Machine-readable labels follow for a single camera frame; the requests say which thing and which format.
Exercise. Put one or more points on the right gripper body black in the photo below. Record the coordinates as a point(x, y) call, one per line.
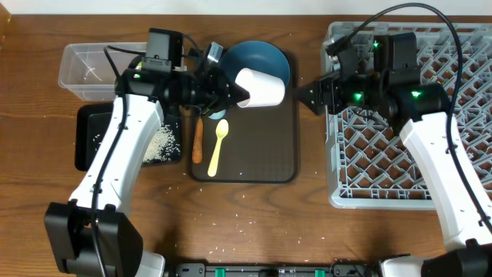
point(355, 91)

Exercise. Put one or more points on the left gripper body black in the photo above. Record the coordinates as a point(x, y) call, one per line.
point(207, 91)

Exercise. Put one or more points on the pink plastic cup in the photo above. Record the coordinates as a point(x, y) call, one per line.
point(264, 90)

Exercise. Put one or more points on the pile of white rice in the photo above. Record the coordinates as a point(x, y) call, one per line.
point(165, 146)

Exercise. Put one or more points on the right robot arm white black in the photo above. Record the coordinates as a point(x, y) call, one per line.
point(421, 115)

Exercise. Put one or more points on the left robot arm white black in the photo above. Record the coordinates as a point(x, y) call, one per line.
point(91, 234)

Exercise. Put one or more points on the grey dishwasher rack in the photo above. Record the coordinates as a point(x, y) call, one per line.
point(367, 166)

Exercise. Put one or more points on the black waste tray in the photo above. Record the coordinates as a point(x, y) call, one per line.
point(90, 115)

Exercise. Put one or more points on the clear plastic waste bin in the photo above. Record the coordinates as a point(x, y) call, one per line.
point(86, 72)

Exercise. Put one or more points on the light blue plastic cup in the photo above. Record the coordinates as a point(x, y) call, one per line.
point(217, 115)

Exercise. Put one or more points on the yellow plastic spoon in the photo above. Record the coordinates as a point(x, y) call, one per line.
point(221, 132)

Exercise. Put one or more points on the dark blue plate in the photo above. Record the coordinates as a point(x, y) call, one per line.
point(256, 55)

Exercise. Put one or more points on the orange carrot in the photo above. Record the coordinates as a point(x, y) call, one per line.
point(197, 149)

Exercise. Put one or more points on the brown serving tray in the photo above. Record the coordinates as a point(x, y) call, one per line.
point(262, 144)

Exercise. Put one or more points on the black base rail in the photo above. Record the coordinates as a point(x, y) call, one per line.
point(338, 268)

